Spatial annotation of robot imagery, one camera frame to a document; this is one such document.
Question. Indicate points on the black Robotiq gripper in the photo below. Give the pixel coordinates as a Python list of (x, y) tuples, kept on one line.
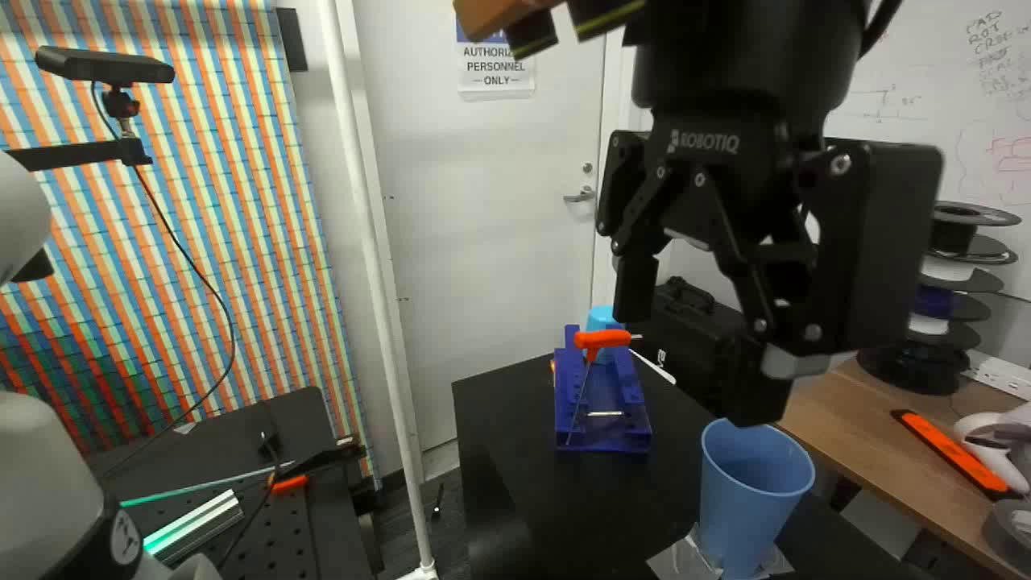
[(743, 98)]

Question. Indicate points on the small light blue cup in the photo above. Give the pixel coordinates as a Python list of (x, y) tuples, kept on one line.
[(602, 316)]

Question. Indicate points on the large blue plastic cup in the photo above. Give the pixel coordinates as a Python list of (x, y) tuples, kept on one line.
[(751, 494)]

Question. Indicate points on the black hard case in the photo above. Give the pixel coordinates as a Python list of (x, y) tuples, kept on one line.
[(687, 332)]

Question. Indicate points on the white filament spool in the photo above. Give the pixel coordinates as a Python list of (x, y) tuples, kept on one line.
[(929, 323), (946, 272)]

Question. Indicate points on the purple filament spool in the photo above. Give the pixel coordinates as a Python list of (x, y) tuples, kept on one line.
[(937, 302)]

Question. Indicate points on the wooden desk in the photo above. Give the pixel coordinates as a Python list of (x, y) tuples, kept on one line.
[(857, 428)]

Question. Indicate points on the blue plastic tool holder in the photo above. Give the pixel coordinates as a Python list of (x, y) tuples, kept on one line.
[(630, 412)]

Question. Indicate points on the empty black filament spool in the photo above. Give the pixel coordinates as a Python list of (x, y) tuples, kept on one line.
[(972, 214)]

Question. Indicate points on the large whiteboard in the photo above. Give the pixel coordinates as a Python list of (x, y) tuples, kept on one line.
[(967, 108)]

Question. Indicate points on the orange utility knife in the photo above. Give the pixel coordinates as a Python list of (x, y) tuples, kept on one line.
[(953, 451)]

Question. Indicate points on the white flat box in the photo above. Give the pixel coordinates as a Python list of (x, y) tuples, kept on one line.
[(1004, 376)]

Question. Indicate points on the white door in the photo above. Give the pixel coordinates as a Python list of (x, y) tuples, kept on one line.
[(485, 237)]

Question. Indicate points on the white plastic device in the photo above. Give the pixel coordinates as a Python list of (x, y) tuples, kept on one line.
[(995, 426)]

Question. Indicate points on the silver tape patch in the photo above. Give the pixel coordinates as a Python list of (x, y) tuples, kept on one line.
[(678, 562)]

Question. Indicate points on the black cabinet table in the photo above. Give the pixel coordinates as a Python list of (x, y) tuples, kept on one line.
[(535, 485)]

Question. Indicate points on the blue white notice sign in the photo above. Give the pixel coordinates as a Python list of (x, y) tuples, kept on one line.
[(496, 67)]

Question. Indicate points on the grey tape roll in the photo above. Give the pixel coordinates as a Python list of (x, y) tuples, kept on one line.
[(1014, 531)]

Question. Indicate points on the white metal pole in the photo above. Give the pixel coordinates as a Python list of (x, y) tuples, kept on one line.
[(371, 267)]

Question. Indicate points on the black perforated breadboard table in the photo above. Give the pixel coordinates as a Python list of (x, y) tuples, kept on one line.
[(312, 535)]

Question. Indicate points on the thin aluminium bar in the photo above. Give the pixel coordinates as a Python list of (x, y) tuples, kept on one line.
[(205, 485)]

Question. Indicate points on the striped colourful backdrop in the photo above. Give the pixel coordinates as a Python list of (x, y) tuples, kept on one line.
[(164, 323)]

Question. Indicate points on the thick aluminium extrusion bar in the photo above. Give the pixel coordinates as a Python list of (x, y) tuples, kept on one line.
[(194, 524)]

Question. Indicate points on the black wall bracket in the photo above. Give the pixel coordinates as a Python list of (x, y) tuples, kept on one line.
[(292, 37)]

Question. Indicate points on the black stereo camera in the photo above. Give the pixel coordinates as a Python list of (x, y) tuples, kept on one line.
[(102, 66)]

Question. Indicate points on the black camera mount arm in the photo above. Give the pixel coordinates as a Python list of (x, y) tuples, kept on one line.
[(74, 154)]

